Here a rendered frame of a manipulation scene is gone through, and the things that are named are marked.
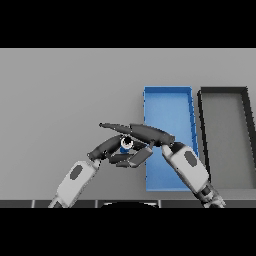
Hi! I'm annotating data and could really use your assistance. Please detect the dark grey bin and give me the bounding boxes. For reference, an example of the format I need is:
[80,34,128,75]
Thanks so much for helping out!
[197,86,256,190]

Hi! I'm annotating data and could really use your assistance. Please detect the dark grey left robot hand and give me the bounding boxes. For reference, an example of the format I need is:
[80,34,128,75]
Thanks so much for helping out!
[86,134,138,166]

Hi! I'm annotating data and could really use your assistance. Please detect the blue bin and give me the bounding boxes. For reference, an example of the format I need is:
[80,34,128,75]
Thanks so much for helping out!
[143,86,200,192]

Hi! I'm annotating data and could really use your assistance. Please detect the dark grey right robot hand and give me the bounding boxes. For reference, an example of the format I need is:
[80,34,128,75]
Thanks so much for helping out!
[98,122,176,169]

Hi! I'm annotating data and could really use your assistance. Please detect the blue pipe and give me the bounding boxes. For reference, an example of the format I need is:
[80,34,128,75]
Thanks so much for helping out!
[119,135,135,155]

